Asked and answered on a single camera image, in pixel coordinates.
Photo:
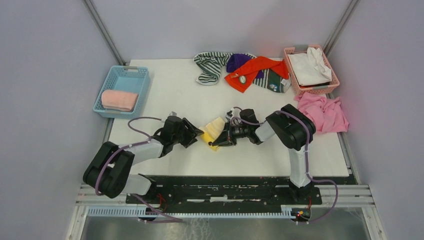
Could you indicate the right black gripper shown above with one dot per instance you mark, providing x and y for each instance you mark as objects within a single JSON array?
[{"x": 223, "y": 140}]

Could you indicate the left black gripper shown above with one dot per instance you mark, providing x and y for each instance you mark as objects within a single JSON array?
[{"x": 190, "y": 139}]

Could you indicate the yellow towel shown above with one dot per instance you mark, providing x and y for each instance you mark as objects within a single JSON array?
[{"x": 211, "y": 132}]

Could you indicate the light pink towel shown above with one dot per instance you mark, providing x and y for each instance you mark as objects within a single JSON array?
[{"x": 119, "y": 100}]

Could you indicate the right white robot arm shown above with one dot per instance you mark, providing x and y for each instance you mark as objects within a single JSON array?
[{"x": 292, "y": 128}]

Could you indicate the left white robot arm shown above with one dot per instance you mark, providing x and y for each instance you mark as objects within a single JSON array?
[{"x": 109, "y": 171}]

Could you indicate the orange towel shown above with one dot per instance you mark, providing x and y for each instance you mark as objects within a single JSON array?
[{"x": 242, "y": 78}]

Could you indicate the dark green striped towel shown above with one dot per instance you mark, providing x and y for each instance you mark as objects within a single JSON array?
[{"x": 273, "y": 82}]

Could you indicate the green white striped towel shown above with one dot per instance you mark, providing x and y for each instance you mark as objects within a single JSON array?
[{"x": 210, "y": 63}]

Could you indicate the purple towel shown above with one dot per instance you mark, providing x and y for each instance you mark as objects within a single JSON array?
[{"x": 236, "y": 60}]

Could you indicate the blue plastic basket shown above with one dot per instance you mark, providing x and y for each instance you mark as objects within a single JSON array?
[{"x": 131, "y": 79}]

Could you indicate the pink plastic basket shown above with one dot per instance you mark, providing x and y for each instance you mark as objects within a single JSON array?
[{"x": 319, "y": 89}]

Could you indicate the bright pink cloth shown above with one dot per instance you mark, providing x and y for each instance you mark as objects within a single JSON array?
[{"x": 326, "y": 114}]

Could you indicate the white cloth in basket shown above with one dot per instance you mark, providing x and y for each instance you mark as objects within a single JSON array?
[{"x": 309, "y": 68}]

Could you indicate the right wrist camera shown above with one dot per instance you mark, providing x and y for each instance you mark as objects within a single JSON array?
[{"x": 229, "y": 115}]

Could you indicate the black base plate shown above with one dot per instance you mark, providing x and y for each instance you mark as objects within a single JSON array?
[{"x": 234, "y": 194}]

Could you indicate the white cable duct rail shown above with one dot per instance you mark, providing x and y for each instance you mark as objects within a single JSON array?
[{"x": 144, "y": 212}]

